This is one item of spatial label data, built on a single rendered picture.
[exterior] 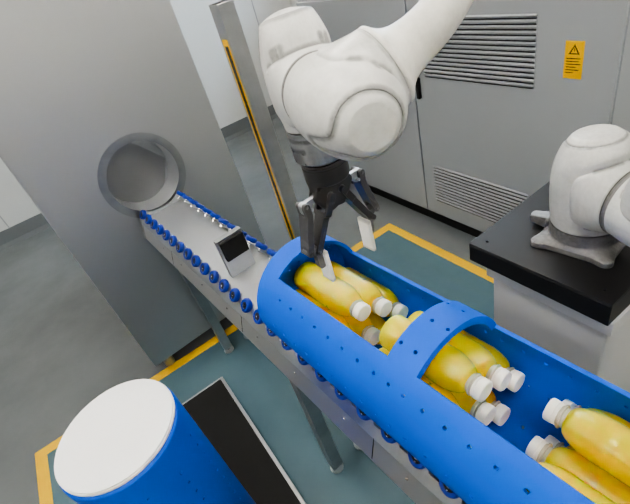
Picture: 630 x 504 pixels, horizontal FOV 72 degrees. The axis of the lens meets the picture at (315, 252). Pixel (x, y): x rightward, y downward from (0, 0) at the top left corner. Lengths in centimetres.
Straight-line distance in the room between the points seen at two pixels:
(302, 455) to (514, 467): 152
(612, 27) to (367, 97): 166
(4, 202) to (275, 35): 496
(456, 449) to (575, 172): 61
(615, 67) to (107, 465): 205
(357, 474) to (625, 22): 197
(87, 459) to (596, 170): 122
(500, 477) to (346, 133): 50
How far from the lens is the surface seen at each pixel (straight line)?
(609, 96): 211
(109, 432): 115
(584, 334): 121
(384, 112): 45
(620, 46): 205
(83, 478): 112
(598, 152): 104
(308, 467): 209
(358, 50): 49
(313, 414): 167
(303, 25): 61
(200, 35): 554
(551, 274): 112
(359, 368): 81
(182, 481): 115
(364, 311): 91
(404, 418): 77
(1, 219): 550
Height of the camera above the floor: 181
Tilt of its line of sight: 36 degrees down
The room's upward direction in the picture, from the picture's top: 18 degrees counter-clockwise
